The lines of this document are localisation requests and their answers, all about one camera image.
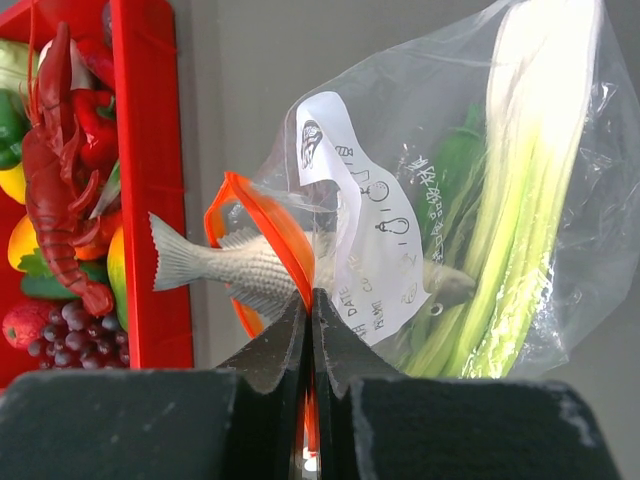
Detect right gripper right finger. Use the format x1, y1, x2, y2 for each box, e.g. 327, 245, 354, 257
310, 289, 619, 480

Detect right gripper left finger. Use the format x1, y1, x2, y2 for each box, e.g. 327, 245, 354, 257
1, 295, 310, 479

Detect fake grey fish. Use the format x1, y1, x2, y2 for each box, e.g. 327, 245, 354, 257
149, 213, 476, 320

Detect clear orange zip bag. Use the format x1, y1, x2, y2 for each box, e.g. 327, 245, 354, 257
204, 1, 639, 378

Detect fake purple grapes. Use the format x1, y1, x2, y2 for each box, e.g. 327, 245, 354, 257
27, 300, 130, 370

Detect fake mango yellow green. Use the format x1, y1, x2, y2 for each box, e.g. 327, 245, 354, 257
107, 226, 129, 331

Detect fake green cucumber in bag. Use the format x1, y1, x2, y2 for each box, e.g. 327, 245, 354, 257
416, 104, 485, 264

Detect fake red strawberry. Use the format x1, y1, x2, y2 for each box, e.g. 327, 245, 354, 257
1, 299, 59, 350

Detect fake green cucumber in tray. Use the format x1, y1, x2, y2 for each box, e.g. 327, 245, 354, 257
20, 261, 110, 300

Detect fake orange yellow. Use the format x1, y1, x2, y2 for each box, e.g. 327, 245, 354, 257
7, 215, 38, 271

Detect fake red lobster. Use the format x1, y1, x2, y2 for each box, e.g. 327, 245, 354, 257
22, 22, 114, 316

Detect fake yellow lemon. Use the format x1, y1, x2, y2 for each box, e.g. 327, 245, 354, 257
0, 163, 26, 205

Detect fake red bell pepper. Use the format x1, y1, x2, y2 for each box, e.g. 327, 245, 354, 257
71, 89, 119, 174

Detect fake green bell pepper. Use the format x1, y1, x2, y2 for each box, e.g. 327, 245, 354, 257
1, 88, 29, 171

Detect fake celery stalk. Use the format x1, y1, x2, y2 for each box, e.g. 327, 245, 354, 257
405, 1, 604, 378

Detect fake white cauliflower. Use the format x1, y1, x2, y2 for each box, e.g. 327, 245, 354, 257
0, 39, 41, 97

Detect red plastic tray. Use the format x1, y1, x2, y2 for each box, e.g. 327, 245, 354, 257
1, 0, 194, 368

